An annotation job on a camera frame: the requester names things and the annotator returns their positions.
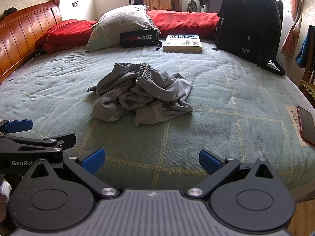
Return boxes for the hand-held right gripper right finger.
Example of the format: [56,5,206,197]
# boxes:
[185,149,275,199]

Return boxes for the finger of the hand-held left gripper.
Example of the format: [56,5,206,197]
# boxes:
[0,133,77,156]
[0,119,33,138]

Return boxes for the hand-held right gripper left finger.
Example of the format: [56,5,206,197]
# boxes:
[31,147,120,200]

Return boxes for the grey pants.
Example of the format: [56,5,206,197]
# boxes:
[87,62,195,127]

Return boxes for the orange clothes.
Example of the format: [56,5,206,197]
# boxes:
[143,0,171,11]

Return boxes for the person's left hand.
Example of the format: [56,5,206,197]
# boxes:
[0,181,12,224]

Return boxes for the green plaid blanket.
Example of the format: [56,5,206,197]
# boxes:
[0,38,315,203]

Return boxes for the wooden headboard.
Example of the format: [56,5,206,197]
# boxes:
[0,0,63,84]

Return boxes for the red phone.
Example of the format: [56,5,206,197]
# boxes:
[297,106,315,146]

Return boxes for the dark cloth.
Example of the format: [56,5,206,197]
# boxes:
[1,7,18,18]

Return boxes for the thick paperback book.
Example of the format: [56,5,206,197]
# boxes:
[163,34,203,54]

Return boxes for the black pouch with red print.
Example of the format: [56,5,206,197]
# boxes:
[120,31,163,51]

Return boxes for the wooden chair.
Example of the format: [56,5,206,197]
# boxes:
[299,25,315,100]

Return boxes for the grey pillow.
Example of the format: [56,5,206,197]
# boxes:
[85,4,161,53]

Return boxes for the red quilt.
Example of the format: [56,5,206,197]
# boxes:
[36,10,220,54]

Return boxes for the blue cloth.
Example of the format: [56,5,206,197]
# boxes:
[295,26,315,68]

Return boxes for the black backpack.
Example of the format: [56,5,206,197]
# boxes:
[213,0,286,77]

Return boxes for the cardboard box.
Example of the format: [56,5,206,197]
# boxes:
[170,0,183,12]

